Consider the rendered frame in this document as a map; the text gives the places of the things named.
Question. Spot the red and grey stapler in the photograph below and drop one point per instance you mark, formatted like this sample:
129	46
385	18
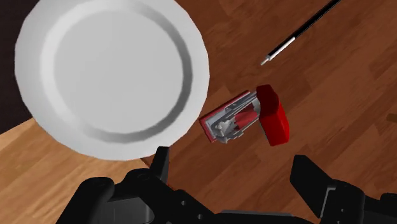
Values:
248	116

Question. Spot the white plate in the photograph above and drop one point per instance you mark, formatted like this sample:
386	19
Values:
111	71

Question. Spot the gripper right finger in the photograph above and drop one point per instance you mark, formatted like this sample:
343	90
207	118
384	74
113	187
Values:
325	186

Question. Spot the black and white pen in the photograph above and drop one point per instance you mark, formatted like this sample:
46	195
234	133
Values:
297	32

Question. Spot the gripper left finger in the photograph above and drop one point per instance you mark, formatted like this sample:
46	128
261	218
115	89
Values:
139	192

